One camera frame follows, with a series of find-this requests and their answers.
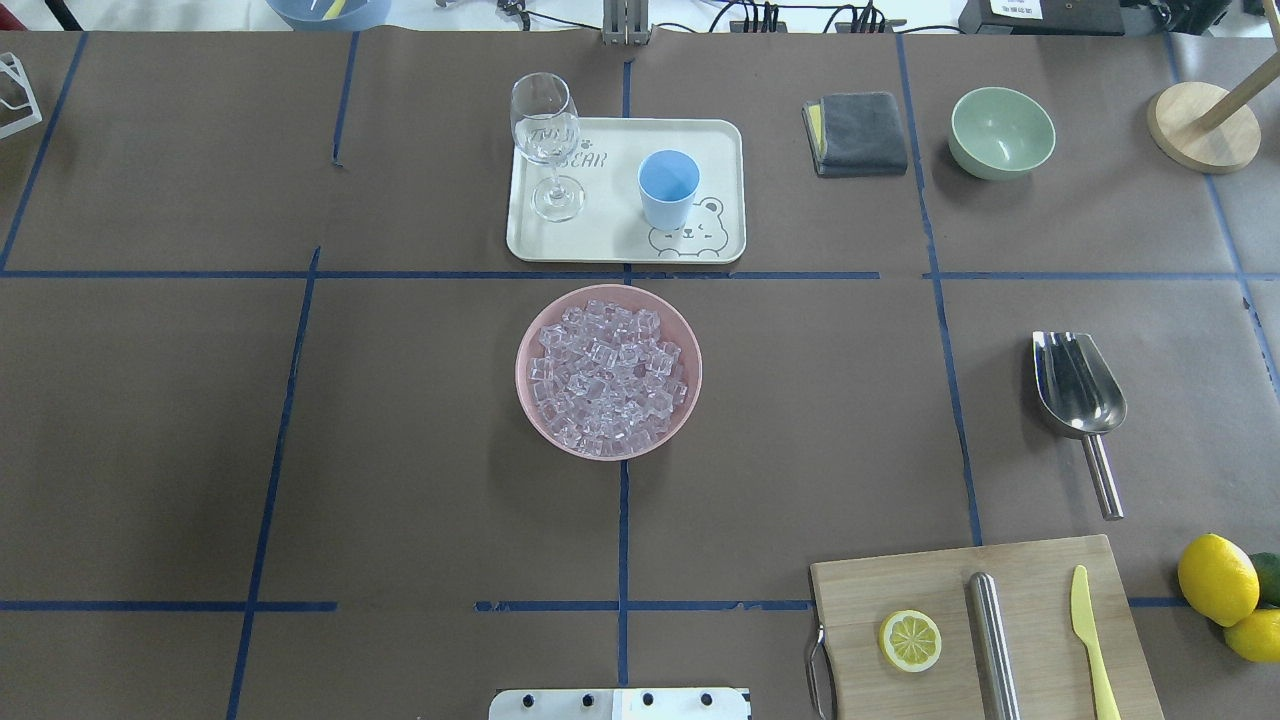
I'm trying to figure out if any stainless steel ice scoop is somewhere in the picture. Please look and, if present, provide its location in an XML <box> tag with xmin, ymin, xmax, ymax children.
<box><xmin>1030</xmin><ymin>331</ymin><xmax>1126</xmax><ymax>521</ymax></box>

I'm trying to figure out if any pile of clear ice cubes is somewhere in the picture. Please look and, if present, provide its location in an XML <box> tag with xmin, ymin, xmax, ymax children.
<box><xmin>529</xmin><ymin>299</ymin><xmax>689</xmax><ymax>457</ymax></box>

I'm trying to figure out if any light blue cup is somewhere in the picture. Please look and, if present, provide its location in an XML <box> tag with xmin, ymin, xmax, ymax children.
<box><xmin>637</xmin><ymin>149</ymin><xmax>701</xmax><ymax>231</ymax></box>

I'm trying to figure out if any pink bowl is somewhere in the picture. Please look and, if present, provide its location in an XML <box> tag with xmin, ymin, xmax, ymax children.
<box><xmin>515</xmin><ymin>284</ymin><xmax>703</xmax><ymax>462</ymax></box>

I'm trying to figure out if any cream bear serving tray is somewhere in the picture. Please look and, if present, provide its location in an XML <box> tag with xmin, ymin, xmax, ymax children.
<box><xmin>506</xmin><ymin>117</ymin><xmax>748</xmax><ymax>265</ymax></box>

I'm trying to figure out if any clear wine glass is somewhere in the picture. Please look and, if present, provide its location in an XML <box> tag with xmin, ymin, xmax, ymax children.
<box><xmin>509</xmin><ymin>72</ymin><xmax>586</xmax><ymax>223</ymax></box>

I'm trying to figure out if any grey and yellow folded cloth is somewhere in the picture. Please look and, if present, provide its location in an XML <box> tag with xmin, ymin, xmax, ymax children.
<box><xmin>803</xmin><ymin>92</ymin><xmax>908</xmax><ymax>178</ymax></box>

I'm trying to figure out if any wooden cutting board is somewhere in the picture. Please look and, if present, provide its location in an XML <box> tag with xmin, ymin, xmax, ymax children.
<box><xmin>810</xmin><ymin>536</ymin><xmax>1164</xmax><ymax>719</ymax></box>

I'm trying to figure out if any half lemon slice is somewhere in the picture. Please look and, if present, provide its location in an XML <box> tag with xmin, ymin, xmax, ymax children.
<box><xmin>877</xmin><ymin>609</ymin><xmax>943</xmax><ymax>673</ymax></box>

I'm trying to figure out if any green ceramic bowl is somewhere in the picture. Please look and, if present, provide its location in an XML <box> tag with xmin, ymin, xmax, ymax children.
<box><xmin>948</xmin><ymin>87</ymin><xmax>1057</xmax><ymax>181</ymax></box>

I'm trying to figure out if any blue bowl at table edge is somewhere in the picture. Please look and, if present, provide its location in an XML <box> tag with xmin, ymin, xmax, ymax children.
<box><xmin>268</xmin><ymin>0</ymin><xmax>393</xmax><ymax>32</ymax></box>

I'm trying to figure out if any steel cylinder muddler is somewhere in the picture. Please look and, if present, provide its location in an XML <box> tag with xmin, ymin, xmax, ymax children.
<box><xmin>966</xmin><ymin>571</ymin><xmax>1021</xmax><ymax>719</ymax></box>

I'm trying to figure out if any yellow plastic knife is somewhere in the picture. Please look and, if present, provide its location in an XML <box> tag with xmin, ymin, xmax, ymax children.
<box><xmin>1069</xmin><ymin>565</ymin><xmax>1121</xmax><ymax>720</ymax></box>

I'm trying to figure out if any black box device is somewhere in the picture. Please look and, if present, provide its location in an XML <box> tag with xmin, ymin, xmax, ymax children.
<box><xmin>957</xmin><ymin>1</ymin><xmax>1231</xmax><ymax>36</ymax></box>

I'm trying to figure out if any yellow lemon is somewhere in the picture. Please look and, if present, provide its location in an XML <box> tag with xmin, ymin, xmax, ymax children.
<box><xmin>1222</xmin><ymin>609</ymin><xmax>1280</xmax><ymax>664</ymax></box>
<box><xmin>1178</xmin><ymin>533</ymin><xmax>1260</xmax><ymax>628</ymax></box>

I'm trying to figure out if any green lime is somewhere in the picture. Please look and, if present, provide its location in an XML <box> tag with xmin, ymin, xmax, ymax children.
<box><xmin>1249</xmin><ymin>552</ymin><xmax>1280</xmax><ymax>609</ymax></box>

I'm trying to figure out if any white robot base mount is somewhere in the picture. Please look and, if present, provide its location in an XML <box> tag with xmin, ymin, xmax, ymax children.
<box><xmin>488</xmin><ymin>685</ymin><xmax>753</xmax><ymax>719</ymax></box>

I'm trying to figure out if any white wire rack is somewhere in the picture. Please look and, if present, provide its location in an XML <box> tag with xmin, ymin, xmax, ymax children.
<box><xmin>1</xmin><ymin>53</ymin><xmax>44</xmax><ymax>138</ymax></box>

